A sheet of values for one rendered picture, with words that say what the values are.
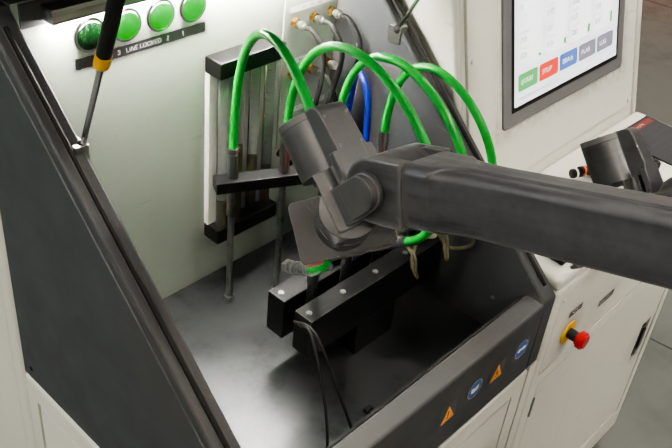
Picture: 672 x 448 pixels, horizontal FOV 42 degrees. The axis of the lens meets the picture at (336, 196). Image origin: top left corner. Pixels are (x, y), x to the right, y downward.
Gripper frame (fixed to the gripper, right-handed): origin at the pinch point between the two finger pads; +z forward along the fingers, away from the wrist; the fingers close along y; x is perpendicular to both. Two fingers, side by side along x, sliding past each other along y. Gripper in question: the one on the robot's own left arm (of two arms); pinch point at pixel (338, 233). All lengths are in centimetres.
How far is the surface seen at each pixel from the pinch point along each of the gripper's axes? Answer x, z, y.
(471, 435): 34, 57, -19
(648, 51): -95, 355, -221
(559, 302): 15, 55, -40
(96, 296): -1.3, 18.6, 31.3
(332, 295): 5.0, 43.8, -0.3
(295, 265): 0.5, 23.6, 4.9
